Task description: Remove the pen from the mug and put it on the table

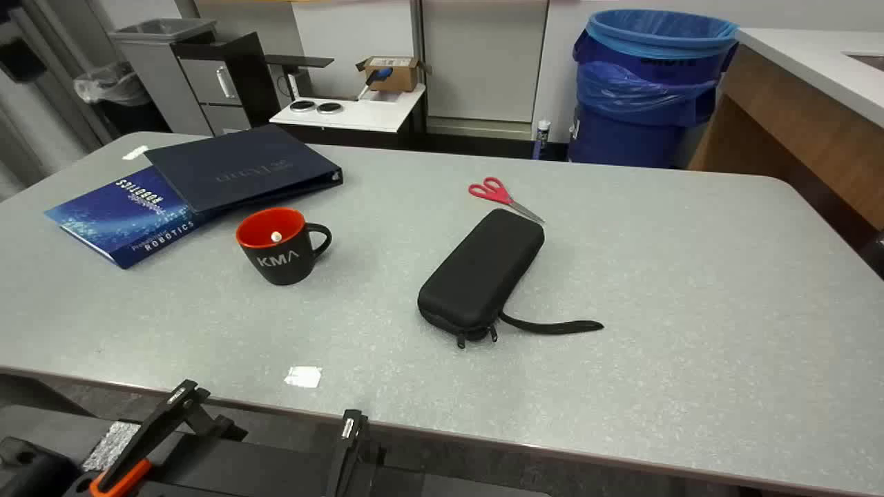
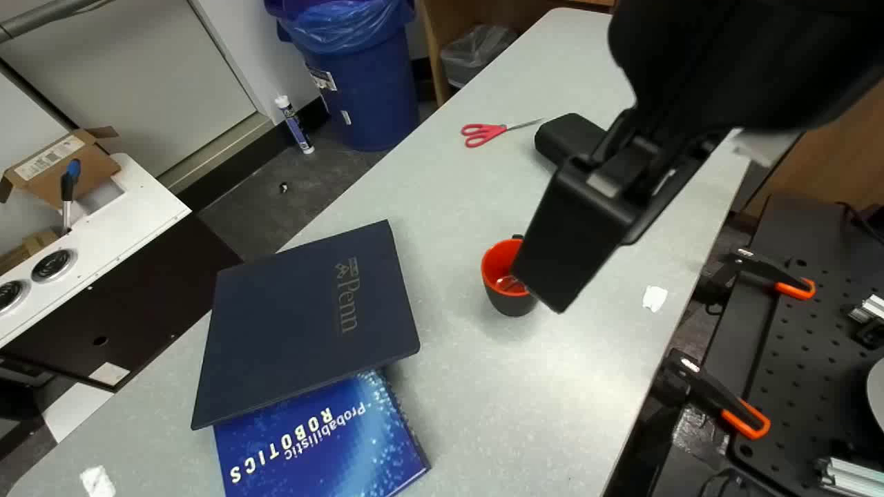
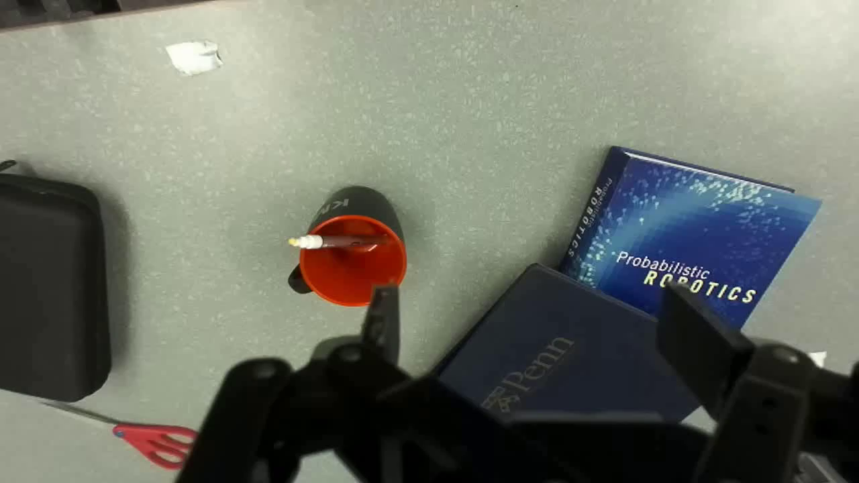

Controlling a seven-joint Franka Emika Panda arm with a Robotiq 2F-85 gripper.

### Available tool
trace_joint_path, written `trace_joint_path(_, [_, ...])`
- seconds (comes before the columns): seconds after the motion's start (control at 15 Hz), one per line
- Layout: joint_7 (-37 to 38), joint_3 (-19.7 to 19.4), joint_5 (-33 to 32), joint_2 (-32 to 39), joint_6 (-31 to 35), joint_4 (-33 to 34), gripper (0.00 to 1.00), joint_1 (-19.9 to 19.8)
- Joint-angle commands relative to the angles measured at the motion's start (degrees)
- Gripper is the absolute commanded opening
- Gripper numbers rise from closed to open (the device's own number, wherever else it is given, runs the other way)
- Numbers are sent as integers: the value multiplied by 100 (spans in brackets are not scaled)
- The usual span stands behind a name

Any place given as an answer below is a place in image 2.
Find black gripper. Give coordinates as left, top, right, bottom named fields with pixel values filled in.
left=574, top=108, right=723, bottom=247

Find black mug red inside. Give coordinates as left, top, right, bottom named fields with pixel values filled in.
left=478, top=235, right=542, bottom=319

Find white tape scrap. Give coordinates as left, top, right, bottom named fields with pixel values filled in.
left=641, top=284, right=672, bottom=315
left=76, top=463, right=119, bottom=497

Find wooden panel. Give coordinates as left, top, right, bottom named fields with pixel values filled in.
left=741, top=76, right=884, bottom=221

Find wooden desk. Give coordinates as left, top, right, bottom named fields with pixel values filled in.
left=411, top=0, right=617, bottom=104

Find aluminium extrusion bar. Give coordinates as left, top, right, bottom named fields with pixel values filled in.
left=814, top=454, right=884, bottom=497
left=846, top=289, right=884, bottom=324

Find blue trash bin with bag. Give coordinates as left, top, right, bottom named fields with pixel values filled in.
left=263, top=0, right=426, bottom=153

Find grey round disc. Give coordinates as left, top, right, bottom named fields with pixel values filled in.
left=861, top=356, right=884, bottom=435

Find dark navy folder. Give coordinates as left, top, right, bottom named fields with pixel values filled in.
left=188, top=217, right=423, bottom=434

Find blue robotics book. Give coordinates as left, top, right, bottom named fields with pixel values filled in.
left=210, top=367, right=433, bottom=497

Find blue object in cardboard box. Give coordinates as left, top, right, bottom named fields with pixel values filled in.
left=57, top=156, right=85, bottom=204

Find open cardboard box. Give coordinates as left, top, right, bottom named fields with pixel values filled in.
left=0, top=123, right=126, bottom=208

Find black zip case with strap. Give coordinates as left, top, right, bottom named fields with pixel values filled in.
left=534, top=109, right=612, bottom=174

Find red handled scissors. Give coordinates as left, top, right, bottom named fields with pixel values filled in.
left=459, top=115, right=546, bottom=152

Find black clamp orange tipped handle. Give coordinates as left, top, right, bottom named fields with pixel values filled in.
left=720, top=246, right=820, bottom=304
left=659, top=351, right=773, bottom=440

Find wire mesh basket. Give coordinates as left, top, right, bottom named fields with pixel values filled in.
left=438, top=22, right=520, bottom=91

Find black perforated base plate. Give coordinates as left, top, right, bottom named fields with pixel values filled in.
left=706, top=196, right=884, bottom=497

